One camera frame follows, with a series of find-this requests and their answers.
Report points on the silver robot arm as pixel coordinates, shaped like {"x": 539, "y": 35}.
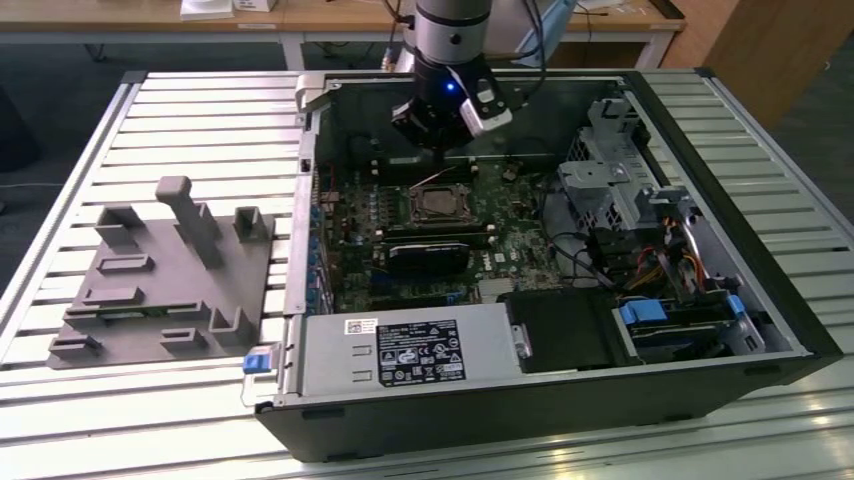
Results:
{"x": 454, "y": 30}

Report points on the black RAM slot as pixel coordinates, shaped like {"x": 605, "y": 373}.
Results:
{"x": 407, "y": 161}
{"x": 400, "y": 176}

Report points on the black CPU socket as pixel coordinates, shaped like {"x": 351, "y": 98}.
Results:
{"x": 443, "y": 222}

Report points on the black RAM stick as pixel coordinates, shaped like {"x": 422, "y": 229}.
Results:
{"x": 436, "y": 240}

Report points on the long wooden desk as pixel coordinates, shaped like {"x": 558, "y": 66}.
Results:
{"x": 320, "y": 17}

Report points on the black graphics card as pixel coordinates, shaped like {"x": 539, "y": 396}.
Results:
{"x": 427, "y": 257}

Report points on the silver metal drive cage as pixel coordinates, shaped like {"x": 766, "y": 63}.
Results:
{"x": 601, "y": 190}

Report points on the green motherboard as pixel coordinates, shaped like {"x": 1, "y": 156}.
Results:
{"x": 521, "y": 250}

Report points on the small silver heatsink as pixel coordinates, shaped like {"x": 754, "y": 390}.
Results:
{"x": 495, "y": 288}

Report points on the small white printed box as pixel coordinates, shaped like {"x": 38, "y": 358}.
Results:
{"x": 255, "y": 5}

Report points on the white cardboard box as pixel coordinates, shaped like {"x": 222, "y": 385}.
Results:
{"x": 207, "y": 10}

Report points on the black plastic air shroud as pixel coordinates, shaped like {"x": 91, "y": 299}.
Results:
{"x": 561, "y": 330}

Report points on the silver power supply unit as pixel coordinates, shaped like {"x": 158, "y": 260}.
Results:
{"x": 327, "y": 350}

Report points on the blue disk carrier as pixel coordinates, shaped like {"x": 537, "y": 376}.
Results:
{"x": 642, "y": 312}

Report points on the grey plastic parts rack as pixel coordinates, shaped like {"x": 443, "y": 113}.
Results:
{"x": 167, "y": 280}

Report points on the wooden cabinet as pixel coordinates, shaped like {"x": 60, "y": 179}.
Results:
{"x": 767, "y": 50}

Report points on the blue case side latch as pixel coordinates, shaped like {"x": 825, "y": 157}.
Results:
{"x": 259, "y": 362}

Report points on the black disk drive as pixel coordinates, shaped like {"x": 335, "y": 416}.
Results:
{"x": 674, "y": 341}

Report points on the small blue bay clip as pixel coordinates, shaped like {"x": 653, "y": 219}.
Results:
{"x": 735, "y": 307}

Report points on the green RAM stick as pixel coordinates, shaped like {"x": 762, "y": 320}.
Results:
{"x": 134, "y": 314}

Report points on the black open PC case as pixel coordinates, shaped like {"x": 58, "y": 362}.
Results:
{"x": 467, "y": 425}

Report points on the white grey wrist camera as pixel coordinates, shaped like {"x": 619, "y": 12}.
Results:
{"x": 487, "y": 107}

